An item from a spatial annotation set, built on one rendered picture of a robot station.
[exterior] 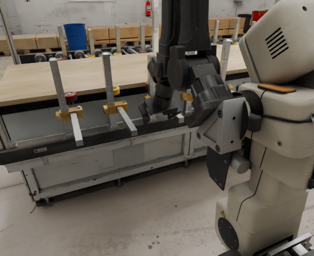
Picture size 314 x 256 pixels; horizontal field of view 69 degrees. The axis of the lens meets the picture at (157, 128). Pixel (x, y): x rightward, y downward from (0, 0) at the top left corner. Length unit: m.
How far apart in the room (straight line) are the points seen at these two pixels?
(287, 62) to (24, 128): 1.42
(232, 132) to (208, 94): 0.09
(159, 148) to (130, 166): 0.28
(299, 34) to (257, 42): 0.09
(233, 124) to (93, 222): 1.49
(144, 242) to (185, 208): 0.40
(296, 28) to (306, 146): 0.22
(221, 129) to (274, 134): 0.11
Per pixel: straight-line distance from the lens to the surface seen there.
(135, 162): 1.91
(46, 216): 1.96
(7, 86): 1.72
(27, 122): 1.58
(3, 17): 2.31
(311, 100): 0.49
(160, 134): 1.57
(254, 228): 0.74
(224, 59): 1.57
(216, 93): 0.47
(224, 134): 0.46
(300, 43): 0.51
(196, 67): 0.51
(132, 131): 1.09
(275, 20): 0.54
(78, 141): 1.06
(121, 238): 1.70
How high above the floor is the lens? 1.40
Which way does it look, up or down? 30 degrees down
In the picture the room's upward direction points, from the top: straight up
